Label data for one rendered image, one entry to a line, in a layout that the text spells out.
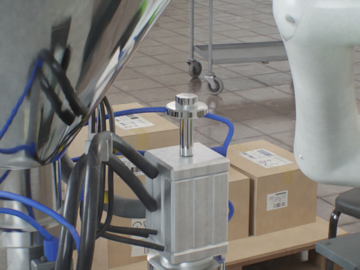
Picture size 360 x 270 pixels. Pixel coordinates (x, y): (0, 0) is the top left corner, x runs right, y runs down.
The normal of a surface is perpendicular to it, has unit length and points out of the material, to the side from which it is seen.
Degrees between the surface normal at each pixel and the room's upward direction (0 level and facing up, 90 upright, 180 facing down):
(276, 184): 90
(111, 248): 90
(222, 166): 90
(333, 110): 126
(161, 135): 90
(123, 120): 0
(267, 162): 0
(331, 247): 0
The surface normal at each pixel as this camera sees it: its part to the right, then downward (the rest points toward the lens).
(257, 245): 0.00, -0.96
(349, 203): -0.60, -0.39
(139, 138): 0.44, 0.26
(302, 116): -0.81, 0.54
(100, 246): -0.87, 0.14
